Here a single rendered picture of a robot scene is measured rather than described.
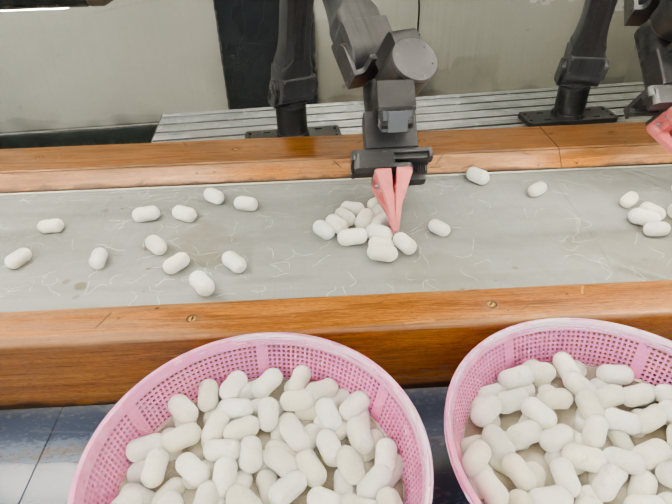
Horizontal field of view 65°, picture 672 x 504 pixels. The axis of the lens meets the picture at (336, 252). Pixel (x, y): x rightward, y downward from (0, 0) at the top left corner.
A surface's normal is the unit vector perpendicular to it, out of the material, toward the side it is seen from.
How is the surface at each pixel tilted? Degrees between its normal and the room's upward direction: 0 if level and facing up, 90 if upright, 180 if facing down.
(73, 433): 0
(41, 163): 0
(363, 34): 42
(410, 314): 0
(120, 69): 90
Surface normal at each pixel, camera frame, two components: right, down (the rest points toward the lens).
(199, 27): 0.12, 0.57
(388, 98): 0.00, -0.25
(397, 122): 0.03, 0.37
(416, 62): 0.26, -0.25
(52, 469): -0.03, -0.81
